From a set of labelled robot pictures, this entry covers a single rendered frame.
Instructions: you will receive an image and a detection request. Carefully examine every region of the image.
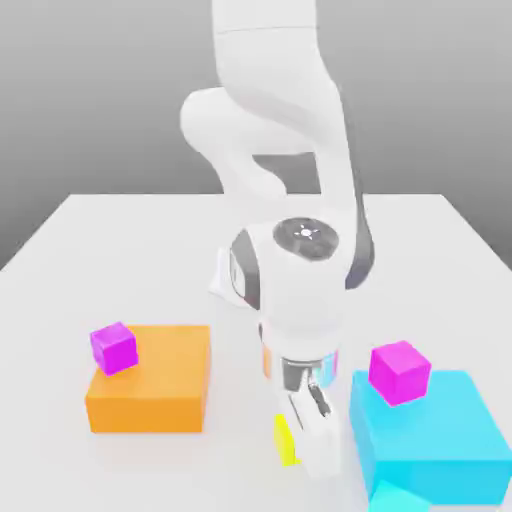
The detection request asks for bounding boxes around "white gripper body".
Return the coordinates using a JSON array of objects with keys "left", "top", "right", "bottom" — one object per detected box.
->
[{"left": 279, "top": 392, "right": 343, "bottom": 480}]

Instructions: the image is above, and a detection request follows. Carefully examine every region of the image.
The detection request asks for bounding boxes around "small turquoise cube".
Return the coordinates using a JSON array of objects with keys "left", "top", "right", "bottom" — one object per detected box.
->
[{"left": 366, "top": 478, "right": 432, "bottom": 512}]

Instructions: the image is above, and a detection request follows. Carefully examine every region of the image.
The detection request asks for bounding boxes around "large cyan box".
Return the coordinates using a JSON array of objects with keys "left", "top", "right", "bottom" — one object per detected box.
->
[{"left": 348, "top": 369, "right": 512, "bottom": 508}]

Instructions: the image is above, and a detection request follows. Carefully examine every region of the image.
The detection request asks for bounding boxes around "small magenta cube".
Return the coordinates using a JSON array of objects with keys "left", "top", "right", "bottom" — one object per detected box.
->
[
  {"left": 367, "top": 339, "right": 433, "bottom": 408},
  {"left": 89, "top": 320, "right": 140, "bottom": 378}
]

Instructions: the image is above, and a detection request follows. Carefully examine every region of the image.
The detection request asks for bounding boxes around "small yellow cube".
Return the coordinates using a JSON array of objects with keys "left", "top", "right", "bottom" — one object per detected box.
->
[{"left": 273, "top": 413, "right": 302, "bottom": 468}]

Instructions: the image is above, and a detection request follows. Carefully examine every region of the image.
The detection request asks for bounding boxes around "large orange box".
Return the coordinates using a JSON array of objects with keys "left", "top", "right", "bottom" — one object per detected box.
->
[{"left": 84, "top": 324, "right": 212, "bottom": 435}]

